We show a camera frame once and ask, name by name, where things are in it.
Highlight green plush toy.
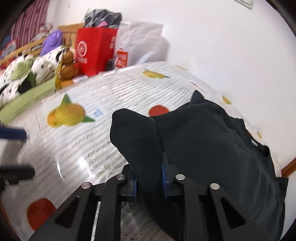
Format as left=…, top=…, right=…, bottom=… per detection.
left=10, top=54, right=34, bottom=80

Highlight striped red curtain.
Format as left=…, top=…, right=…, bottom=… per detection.
left=11, top=0, right=50, bottom=47

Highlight brown gourd ornament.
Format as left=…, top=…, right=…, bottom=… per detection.
left=55, top=47, right=76, bottom=91

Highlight purple plastic bag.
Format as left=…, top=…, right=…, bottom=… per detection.
left=40, top=29, right=63, bottom=56

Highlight red paper shopping bag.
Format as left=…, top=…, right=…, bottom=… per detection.
left=75, top=27, right=117, bottom=76

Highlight black garment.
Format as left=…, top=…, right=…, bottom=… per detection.
left=110, top=91, right=288, bottom=240

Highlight green bed sheet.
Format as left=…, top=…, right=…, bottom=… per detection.
left=1, top=77, right=55, bottom=125

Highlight dark clothes pile in bag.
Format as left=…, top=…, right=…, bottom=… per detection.
left=83, top=9, right=122, bottom=29

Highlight wooden bed headboard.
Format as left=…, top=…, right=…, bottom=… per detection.
left=0, top=22, right=84, bottom=66

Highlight white plastic shopping bag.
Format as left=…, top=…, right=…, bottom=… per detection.
left=113, top=20, right=169, bottom=69

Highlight fruit print plastic table cover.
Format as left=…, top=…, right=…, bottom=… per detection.
left=0, top=61, right=282, bottom=241

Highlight spotted white plush toy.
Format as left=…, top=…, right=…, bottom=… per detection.
left=1, top=45, right=65, bottom=108

